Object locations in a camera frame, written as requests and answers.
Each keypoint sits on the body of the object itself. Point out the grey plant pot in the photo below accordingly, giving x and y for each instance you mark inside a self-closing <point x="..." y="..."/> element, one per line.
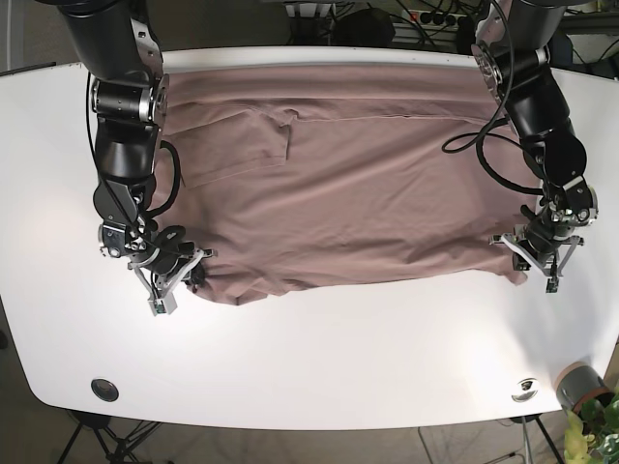
<point x="580" y="382"/>

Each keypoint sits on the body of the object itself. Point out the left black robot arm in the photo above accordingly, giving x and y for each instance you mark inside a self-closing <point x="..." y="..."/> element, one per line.
<point x="511" y="51"/>

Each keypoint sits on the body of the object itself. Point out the white power strip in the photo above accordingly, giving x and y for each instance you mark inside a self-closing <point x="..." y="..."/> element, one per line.
<point x="433" y="19"/>

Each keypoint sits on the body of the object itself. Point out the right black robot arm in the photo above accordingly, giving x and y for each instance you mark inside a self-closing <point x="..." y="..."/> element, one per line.
<point x="139" y="173"/>

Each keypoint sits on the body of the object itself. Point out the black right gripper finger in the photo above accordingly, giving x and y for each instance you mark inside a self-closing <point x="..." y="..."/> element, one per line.
<point x="196" y="279"/>

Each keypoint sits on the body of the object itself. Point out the dusty pink T-shirt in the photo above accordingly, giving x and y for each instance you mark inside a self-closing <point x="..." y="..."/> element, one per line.
<point x="305" y="177"/>

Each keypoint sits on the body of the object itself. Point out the green potted plant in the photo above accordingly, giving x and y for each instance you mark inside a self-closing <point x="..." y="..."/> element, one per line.
<point x="592" y="432"/>

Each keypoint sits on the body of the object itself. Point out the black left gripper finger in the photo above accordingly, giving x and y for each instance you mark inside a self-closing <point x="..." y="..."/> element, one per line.
<point x="519" y="263"/>

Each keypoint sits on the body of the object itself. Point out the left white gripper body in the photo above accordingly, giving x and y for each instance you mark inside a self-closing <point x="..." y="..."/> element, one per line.
<point x="546" y="256"/>

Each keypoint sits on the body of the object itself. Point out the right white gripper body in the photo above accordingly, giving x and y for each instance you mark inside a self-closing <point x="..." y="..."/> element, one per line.
<point x="161" y="272"/>

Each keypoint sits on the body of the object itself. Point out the silver table grommet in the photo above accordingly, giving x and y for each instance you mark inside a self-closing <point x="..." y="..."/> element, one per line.
<point x="525" y="390"/>

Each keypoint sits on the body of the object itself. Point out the black table grommet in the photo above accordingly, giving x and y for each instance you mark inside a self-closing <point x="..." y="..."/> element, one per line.
<point x="104" y="390"/>

